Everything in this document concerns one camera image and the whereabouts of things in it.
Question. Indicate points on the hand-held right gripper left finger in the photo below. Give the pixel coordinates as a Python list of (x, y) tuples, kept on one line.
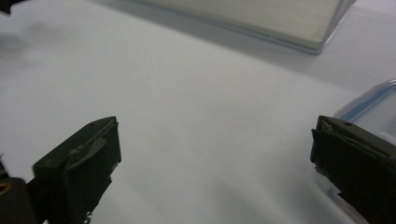
[(77, 174)]

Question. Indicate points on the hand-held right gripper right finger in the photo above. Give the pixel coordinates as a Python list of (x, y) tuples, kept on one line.
[(361, 168)]

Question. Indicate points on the clear lid with blue seal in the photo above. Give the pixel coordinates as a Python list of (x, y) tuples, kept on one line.
[(373, 109)]

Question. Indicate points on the clear plastic container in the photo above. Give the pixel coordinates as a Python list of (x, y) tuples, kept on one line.
[(264, 18)]

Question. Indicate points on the dark object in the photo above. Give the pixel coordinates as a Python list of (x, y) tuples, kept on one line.
[(7, 4)]

